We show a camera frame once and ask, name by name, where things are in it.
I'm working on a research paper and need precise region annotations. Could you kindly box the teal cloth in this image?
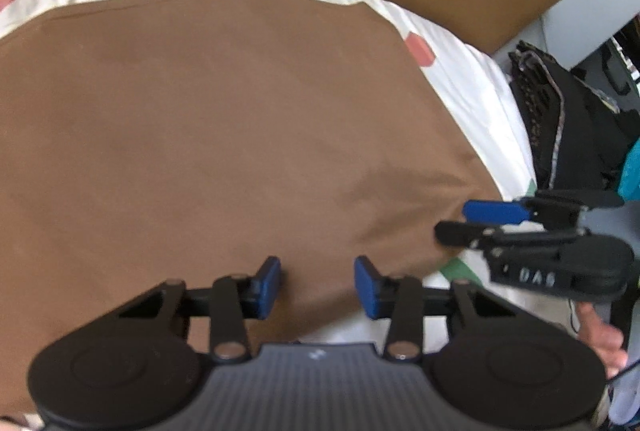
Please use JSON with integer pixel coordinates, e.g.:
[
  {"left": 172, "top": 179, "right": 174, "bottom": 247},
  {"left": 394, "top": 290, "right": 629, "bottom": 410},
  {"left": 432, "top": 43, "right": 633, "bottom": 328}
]
[{"left": 617, "top": 136, "right": 640, "bottom": 203}]

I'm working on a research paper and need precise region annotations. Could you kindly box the person's right hand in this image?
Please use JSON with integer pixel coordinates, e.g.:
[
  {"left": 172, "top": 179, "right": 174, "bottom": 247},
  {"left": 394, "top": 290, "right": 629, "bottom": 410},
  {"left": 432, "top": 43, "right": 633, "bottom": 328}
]
[{"left": 575, "top": 302, "right": 626, "bottom": 379}]

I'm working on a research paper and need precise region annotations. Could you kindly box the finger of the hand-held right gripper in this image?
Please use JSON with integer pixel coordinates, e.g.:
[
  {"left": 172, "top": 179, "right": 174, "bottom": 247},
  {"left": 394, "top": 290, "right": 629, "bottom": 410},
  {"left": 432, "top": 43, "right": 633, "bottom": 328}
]
[
  {"left": 462, "top": 190, "right": 626, "bottom": 227},
  {"left": 435, "top": 220, "right": 591, "bottom": 248}
]

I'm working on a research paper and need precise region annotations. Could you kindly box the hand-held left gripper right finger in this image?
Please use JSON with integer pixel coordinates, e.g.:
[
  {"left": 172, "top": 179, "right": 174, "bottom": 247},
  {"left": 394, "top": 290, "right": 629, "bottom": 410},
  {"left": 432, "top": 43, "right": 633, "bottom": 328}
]
[{"left": 354, "top": 255, "right": 521, "bottom": 362}]

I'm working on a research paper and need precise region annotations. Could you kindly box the white bear-print duvet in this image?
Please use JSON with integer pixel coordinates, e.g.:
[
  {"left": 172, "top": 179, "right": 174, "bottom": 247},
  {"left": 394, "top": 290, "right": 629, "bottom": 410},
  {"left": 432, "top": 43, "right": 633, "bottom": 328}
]
[{"left": 0, "top": 0, "right": 576, "bottom": 431}]

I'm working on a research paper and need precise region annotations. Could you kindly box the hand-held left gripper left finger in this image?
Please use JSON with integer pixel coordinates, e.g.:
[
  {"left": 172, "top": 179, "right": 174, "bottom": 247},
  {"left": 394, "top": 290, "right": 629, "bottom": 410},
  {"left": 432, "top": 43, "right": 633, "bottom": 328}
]
[{"left": 117, "top": 256, "right": 282, "bottom": 362}]

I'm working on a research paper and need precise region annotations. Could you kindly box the brown printed T-shirt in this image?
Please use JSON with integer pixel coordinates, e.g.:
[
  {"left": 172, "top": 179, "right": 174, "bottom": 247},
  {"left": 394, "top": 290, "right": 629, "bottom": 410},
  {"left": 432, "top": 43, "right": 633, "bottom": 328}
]
[{"left": 0, "top": 0, "right": 503, "bottom": 422}]

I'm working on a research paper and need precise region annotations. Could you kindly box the black leopard-trim bag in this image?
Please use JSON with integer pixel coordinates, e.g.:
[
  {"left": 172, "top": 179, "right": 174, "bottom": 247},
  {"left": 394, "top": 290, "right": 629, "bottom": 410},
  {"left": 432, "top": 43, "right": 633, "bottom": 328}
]
[{"left": 509, "top": 40, "right": 640, "bottom": 207}]

